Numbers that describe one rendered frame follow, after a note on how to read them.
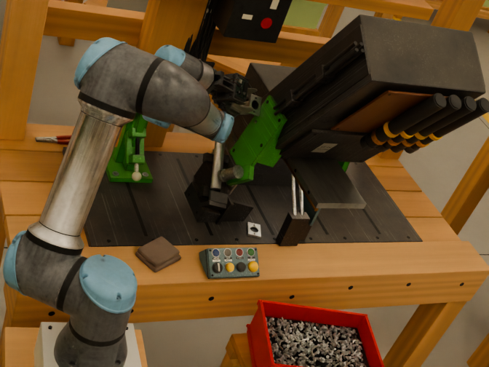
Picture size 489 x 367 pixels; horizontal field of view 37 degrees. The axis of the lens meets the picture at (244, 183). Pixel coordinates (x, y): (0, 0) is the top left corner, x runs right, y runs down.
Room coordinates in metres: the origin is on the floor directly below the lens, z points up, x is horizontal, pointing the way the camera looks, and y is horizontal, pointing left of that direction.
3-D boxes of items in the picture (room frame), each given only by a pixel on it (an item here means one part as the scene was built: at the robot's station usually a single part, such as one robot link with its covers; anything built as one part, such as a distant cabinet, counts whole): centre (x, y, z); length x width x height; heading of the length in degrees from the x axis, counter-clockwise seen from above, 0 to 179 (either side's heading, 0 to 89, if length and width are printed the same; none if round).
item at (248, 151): (1.79, -0.01, 1.17); 0.13 x 0.12 x 0.20; 124
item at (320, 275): (1.65, -0.19, 0.82); 1.50 x 0.14 x 0.15; 124
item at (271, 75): (2.06, -0.05, 1.07); 0.30 x 0.18 x 0.34; 124
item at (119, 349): (1.04, 0.17, 1.01); 0.15 x 0.15 x 0.10
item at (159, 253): (1.46, 0.14, 0.91); 0.10 x 0.08 x 0.03; 152
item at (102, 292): (1.04, 0.18, 1.12); 0.13 x 0.12 x 0.14; 85
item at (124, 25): (2.19, 0.17, 1.23); 1.30 x 0.05 x 0.09; 124
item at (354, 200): (1.84, -0.16, 1.11); 0.39 x 0.16 x 0.03; 34
